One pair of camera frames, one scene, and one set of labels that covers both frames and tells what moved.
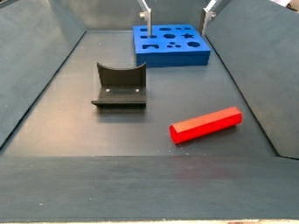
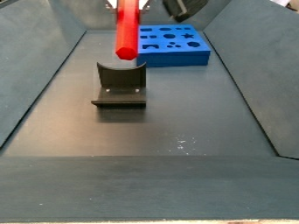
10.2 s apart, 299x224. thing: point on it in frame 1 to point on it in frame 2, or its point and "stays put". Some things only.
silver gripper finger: (209, 15) to (111, 6)
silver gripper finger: (146, 14) to (145, 6)
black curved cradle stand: (123, 87) stays put
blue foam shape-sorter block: (175, 45) stays put
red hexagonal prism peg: (206, 124) to (127, 29)
